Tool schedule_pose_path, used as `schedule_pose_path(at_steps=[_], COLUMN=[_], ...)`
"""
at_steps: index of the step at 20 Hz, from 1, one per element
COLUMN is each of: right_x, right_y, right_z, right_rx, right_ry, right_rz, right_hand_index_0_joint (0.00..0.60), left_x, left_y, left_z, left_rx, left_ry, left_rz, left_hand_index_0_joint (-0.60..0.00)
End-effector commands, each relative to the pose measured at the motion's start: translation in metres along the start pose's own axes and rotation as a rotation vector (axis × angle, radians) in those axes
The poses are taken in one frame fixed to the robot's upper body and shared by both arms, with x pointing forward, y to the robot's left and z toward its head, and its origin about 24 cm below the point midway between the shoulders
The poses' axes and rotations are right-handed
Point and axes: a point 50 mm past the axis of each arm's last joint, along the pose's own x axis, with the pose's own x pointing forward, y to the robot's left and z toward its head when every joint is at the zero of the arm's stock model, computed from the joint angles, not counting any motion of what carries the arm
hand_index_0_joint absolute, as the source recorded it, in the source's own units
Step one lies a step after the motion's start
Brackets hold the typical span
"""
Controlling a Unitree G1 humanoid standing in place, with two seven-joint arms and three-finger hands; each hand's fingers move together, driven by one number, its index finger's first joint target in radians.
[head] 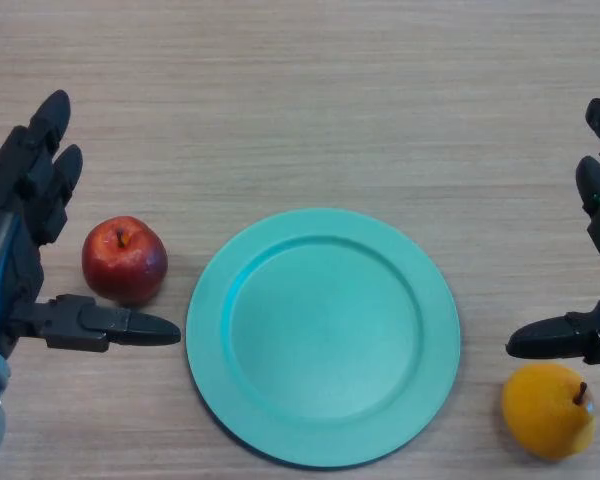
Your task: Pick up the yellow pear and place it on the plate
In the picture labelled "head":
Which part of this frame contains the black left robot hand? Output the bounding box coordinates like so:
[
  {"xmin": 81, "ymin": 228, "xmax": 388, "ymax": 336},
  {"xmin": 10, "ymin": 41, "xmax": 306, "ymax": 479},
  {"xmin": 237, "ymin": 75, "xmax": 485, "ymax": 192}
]
[{"xmin": 0, "ymin": 89, "xmax": 182, "ymax": 360}]

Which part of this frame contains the yellow pear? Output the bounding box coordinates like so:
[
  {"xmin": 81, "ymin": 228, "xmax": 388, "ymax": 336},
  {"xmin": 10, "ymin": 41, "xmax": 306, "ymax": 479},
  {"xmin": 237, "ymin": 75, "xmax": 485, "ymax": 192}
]
[{"xmin": 501, "ymin": 363, "xmax": 597, "ymax": 462}]

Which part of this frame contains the green round plate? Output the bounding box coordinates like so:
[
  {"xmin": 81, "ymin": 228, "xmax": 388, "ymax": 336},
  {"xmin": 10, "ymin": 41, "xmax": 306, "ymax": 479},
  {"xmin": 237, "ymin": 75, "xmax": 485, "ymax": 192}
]
[{"xmin": 185, "ymin": 207, "xmax": 462, "ymax": 470}]

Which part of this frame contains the red apple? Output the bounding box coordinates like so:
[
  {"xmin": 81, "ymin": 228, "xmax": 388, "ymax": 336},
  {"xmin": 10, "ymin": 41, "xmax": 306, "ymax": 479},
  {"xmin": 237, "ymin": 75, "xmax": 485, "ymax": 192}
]
[{"xmin": 81, "ymin": 215, "xmax": 169, "ymax": 307}]

